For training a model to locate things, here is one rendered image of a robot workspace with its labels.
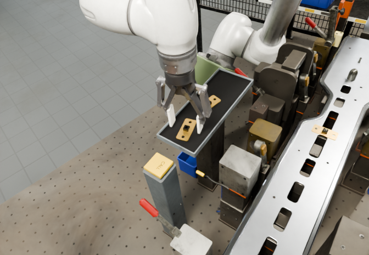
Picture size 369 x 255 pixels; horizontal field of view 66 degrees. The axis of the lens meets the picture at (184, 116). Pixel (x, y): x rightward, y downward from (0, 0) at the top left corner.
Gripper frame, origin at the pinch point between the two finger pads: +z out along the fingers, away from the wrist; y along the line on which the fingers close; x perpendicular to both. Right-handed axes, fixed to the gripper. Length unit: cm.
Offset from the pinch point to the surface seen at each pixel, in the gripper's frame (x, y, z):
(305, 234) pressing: -13.2, 38.7, 20.0
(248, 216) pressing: -13.4, 23.0, 19.7
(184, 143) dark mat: -5.2, 1.2, 4.1
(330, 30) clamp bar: 73, 38, 8
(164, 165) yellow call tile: -13.7, -1.3, 4.1
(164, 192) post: -17.8, -0.6, 11.8
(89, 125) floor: 66, -128, 120
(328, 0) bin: 111, 36, 13
